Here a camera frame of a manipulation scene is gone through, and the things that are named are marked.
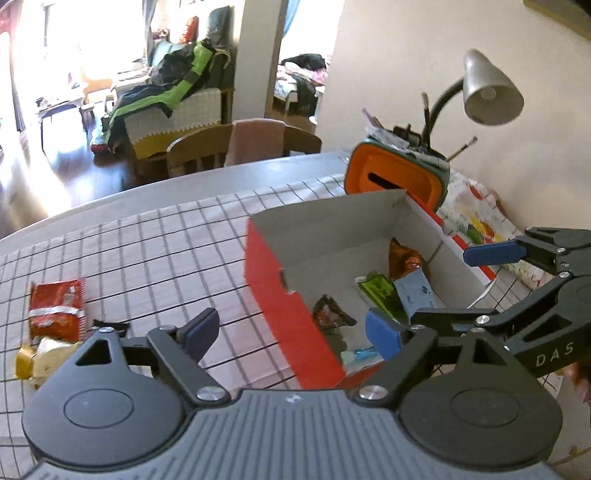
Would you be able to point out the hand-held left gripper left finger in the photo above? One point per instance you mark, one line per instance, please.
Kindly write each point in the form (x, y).
(203, 330)

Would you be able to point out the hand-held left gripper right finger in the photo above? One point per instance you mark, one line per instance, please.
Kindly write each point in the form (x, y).
(383, 334)

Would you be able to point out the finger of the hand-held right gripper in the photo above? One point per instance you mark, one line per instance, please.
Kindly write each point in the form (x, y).
(452, 319)
(494, 253)

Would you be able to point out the teal candy wrapper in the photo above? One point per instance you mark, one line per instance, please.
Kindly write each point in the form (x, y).
(364, 354)

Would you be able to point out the blue-grey snack packet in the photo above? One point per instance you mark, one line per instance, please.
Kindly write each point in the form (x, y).
(418, 293)

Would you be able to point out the green and white snack packet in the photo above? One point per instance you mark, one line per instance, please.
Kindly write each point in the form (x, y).
(381, 290)

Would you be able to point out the small black snack packet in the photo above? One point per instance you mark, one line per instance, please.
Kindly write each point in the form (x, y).
(332, 314)

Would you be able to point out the brown crinkled snack packet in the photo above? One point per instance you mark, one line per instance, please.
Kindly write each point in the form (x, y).
(404, 261)

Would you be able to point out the orange cardboard shoe box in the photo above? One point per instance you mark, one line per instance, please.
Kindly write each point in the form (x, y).
(295, 323)

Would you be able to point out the red snack packet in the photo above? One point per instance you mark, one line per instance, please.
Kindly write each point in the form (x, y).
(55, 304)

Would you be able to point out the pale yellow snack packet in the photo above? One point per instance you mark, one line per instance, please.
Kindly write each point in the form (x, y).
(51, 356)

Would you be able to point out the gold snack packet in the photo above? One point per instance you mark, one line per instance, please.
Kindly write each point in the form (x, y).
(25, 362)

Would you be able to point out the person's right hand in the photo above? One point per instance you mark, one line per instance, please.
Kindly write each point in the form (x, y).
(581, 379)

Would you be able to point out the colourful printed cloth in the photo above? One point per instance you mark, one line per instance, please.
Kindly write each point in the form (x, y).
(475, 203)

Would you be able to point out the checkered tablecloth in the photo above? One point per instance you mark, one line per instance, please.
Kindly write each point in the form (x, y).
(138, 258)

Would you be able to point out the slanted paint brush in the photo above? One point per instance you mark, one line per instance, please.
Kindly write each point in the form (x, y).
(461, 149)

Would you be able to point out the upright paint brush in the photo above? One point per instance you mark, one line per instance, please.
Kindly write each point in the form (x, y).
(426, 113)

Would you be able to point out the orange and green pen holder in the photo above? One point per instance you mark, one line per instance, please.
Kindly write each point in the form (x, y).
(361, 159)

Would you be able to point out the grey gooseneck desk lamp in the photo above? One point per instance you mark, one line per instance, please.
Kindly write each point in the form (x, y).
(489, 87)

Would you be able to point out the wooden chair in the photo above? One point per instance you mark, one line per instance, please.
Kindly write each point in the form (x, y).
(198, 147)

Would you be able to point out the pink towel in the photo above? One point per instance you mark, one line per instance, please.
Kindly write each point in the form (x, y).
(254, 141)

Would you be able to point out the beige crochet sofa cover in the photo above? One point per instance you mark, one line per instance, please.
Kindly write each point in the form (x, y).
(194, 110)

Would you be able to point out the green and black jacket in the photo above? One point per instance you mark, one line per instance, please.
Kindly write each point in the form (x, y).
(180, 90)

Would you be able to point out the cluttered bed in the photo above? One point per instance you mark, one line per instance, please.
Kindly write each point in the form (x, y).
(300, 74)

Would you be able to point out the wooden coffee table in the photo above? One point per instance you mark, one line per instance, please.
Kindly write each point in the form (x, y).
(60, 106)

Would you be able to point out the dark leather sofa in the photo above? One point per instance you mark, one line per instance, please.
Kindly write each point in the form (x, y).
(159, 51)

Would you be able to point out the red cushion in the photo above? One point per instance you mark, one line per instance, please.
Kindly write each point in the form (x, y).
(188, 30)

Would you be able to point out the dark shiny cushion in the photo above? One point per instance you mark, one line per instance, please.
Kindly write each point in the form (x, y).
(218, 25)

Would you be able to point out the blue curtain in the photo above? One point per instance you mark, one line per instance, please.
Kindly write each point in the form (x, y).
(294, 16)

